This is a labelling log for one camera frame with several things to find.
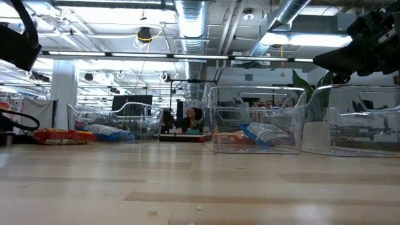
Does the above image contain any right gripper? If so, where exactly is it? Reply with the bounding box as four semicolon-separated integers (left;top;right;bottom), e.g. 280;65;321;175
313;40;400;85

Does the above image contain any blue Maruchan noodle pack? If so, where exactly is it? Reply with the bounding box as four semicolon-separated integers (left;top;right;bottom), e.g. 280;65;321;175
239;122;293;147
81;124;136;142

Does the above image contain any red Maruchan noodle pack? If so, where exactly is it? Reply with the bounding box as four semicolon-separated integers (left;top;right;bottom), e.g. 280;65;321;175
212;130;249;146
33;127;97;146

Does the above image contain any ceiling light fixture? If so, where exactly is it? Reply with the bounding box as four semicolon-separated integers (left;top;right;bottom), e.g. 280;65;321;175
259;32;353;48

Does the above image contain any green plant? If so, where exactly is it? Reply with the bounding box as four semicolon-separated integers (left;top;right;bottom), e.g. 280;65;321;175
292;69;333;121

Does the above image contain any yellow hanging pendant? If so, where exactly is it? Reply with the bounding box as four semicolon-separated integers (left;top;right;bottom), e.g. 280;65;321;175
279;45;286;78

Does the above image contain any clear plastic bin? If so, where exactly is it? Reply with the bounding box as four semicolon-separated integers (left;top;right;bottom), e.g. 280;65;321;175
66;102;164;142
209;85;307;155
301;84;400;158

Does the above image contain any overhead light bar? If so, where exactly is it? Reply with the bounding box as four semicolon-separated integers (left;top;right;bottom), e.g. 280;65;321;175
40;49;314;63

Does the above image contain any black pipe stand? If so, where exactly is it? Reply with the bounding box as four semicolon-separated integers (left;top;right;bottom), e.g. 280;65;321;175
169;78;219;111

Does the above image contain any person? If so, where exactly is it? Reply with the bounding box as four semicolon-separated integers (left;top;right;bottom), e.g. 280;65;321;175
178;106;204;134

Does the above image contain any black ceiling device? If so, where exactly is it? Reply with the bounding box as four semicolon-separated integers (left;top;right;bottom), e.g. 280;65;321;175
136;26;153;44

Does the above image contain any black monitor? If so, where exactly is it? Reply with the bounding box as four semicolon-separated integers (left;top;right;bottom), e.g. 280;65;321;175
111;94;154;117

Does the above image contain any white column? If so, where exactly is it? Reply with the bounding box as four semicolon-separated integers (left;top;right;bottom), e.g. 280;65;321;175
51;59;79;131

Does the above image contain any white partition board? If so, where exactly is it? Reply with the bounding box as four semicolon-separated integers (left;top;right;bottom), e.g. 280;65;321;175
21;97;58;129

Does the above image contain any colourful poster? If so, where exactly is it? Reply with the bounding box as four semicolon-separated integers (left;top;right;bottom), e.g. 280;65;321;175
0;99;23;132

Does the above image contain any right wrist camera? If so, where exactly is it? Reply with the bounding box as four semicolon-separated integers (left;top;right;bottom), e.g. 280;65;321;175
346;1;400;48

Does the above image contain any silver ventilation duct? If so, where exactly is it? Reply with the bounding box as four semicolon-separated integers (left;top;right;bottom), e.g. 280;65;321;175
173;0;209;104
248;0;312;59

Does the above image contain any black table edge rail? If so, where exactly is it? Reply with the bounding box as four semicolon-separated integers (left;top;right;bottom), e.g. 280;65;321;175
12;133;213;145

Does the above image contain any black cable loop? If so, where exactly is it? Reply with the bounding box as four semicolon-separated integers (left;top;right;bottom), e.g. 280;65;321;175
0;107;41;132

